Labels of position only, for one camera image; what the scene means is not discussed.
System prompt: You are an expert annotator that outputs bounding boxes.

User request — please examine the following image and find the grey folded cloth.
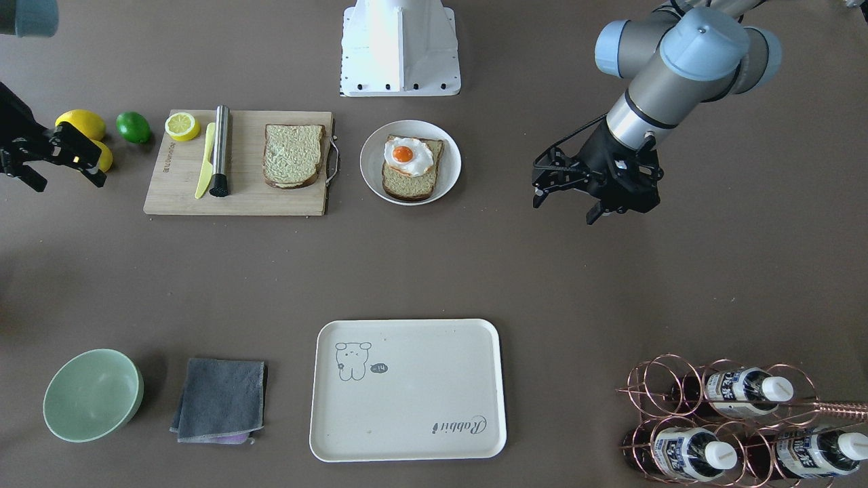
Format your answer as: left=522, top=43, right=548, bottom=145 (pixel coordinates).
left=170, top=358, right=267, bottom=445

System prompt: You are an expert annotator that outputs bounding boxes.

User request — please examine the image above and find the wooden cutting board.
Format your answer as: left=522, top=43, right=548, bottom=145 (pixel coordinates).
left=144, top=109, right=334, bottom=216

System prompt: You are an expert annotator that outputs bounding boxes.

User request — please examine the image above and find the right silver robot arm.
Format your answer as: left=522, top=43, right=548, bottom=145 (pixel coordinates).
left=1, top=1, right=106, bottom=192

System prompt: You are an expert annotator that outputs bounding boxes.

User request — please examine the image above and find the copper wire bottle rack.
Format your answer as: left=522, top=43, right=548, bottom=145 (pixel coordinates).
left=621, top=353, right=866, bottom=487

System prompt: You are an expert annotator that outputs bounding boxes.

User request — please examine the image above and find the tea bottle one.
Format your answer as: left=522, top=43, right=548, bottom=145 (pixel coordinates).
left=665, top=367, right=795, bottom=420

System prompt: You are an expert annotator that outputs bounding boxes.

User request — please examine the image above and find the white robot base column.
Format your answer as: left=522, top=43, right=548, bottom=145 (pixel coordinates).
left=339, top=1, right=462, bottom=97

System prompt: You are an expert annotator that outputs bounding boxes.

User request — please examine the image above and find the yellow plastic knife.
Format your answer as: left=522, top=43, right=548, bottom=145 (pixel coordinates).
left=193, top=121, right=215, bottom=199

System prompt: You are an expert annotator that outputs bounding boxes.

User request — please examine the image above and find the whole lemon one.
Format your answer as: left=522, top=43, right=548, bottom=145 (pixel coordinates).
left=55, top=109, right=106, bottom=142

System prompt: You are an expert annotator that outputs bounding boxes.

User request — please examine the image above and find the bread slice with fried egg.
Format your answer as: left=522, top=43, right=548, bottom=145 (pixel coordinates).
left=381, top=135, right=446, bottom=203

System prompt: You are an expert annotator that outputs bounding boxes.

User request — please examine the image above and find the whole lemon two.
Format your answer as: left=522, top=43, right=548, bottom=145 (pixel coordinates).
left=90, top=140, right=114, bottom=173

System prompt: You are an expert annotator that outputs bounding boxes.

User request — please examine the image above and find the lemon half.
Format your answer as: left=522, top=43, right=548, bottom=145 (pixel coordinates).
left=164, top=112, right=201, bottom=142

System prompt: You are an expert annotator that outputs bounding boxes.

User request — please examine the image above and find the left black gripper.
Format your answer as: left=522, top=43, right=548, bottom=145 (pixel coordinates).
left=532, top=121, right=663, bottom=225

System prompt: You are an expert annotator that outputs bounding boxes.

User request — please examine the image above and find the green lime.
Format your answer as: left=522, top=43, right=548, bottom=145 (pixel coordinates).
left=115, top=111, right=151, bottom=144

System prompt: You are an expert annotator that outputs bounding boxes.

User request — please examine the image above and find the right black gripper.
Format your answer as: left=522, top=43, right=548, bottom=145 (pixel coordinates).
left=1, top=84, right=106, bottom=192

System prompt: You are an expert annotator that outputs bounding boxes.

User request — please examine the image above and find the green spread bread slice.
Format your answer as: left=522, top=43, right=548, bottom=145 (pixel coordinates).
left=262, top=124, right=326, bottom=189

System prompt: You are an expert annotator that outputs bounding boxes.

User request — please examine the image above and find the tea bottle two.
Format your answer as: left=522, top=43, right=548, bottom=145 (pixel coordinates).
left=620, top=427, right=738, bottom=482

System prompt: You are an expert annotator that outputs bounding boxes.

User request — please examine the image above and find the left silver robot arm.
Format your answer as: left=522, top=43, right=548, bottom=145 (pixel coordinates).
left=531, top=1, right=783, bottom=224

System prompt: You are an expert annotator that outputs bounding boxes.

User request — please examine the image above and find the cream rabbit tray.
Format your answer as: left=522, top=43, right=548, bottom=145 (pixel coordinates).
left=309, top=319, right=507, bottom=463

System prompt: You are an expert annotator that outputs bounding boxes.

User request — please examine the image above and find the mint green bowl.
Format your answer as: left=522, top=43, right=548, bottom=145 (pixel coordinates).
left=43, top=348, right=144, bottom=443

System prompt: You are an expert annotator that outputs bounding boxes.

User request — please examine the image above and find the tea bottle three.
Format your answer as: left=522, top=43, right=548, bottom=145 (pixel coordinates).
left=744, top=424, right=867, bottom=480

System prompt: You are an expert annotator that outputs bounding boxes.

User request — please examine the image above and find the black wrist camera cable left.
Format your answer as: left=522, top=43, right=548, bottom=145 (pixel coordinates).
left=536, top=114, right=608, bottom=170

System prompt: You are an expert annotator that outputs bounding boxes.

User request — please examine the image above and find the white round plate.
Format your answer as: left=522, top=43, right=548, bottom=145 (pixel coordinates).
left=360, top=120, right=462, bottom=206

